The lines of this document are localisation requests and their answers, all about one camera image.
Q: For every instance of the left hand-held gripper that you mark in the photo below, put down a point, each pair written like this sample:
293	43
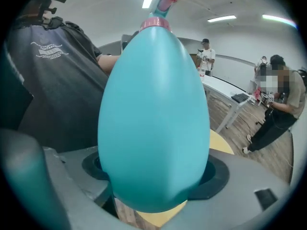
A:
126	41

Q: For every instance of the person's black shirt torso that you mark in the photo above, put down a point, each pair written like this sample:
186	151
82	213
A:
62	85

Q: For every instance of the teal and pink toy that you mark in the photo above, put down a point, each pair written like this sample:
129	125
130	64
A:
153	118

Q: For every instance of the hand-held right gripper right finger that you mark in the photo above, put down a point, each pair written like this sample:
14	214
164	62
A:
216	181

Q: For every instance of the large clear drink bottle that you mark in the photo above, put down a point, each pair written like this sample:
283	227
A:
202	72

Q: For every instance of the large white table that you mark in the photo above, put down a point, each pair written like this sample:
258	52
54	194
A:
223	87

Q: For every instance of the teal bottle cap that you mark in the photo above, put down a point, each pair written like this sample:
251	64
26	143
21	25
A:
156	23

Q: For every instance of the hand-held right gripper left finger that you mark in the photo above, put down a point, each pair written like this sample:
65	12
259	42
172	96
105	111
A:
88	166

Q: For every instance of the round yellow table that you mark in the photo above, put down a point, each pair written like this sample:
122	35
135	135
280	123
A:
220	142

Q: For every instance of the person's left forearm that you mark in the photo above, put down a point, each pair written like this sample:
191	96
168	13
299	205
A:
108	63

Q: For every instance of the black keyboard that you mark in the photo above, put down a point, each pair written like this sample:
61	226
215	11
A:
239	97

